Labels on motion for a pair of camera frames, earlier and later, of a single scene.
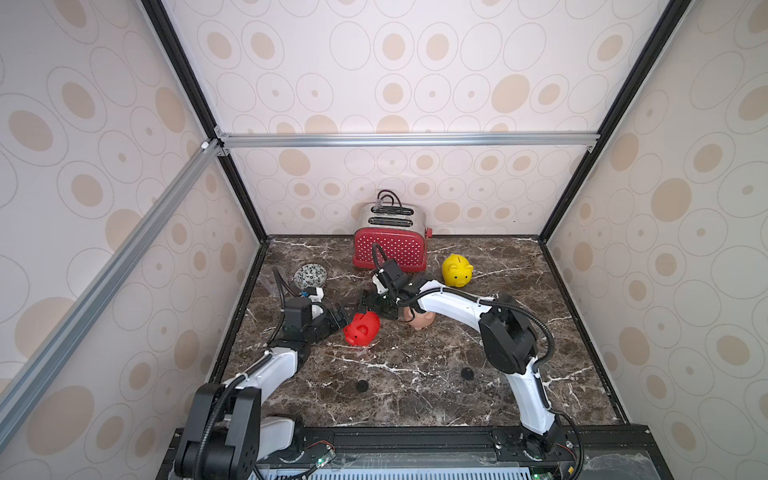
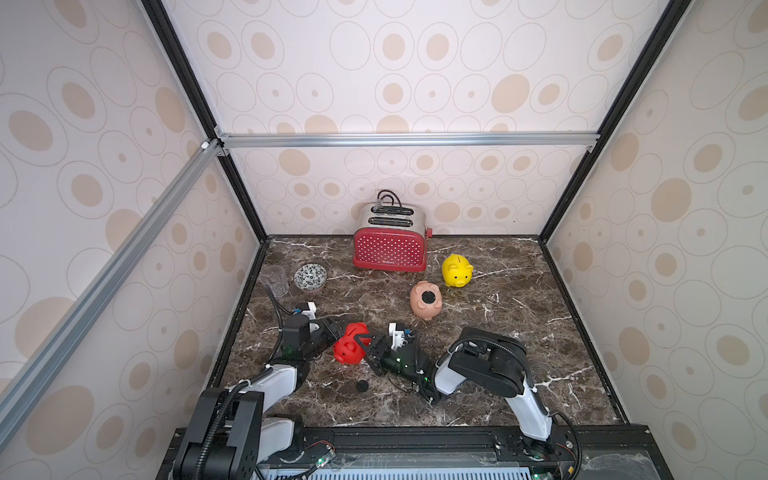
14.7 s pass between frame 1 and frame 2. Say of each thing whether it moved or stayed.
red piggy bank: moved
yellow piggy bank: stayed
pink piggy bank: moved
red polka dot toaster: stayed
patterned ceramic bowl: stayed
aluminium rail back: stayed
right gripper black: moved
